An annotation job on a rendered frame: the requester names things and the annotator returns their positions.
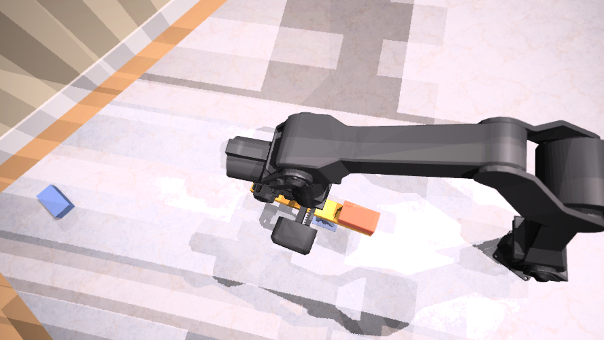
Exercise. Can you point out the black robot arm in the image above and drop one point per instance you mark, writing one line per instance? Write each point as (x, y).
(564, 197)

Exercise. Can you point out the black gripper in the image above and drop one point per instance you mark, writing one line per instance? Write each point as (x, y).
(294, 235)

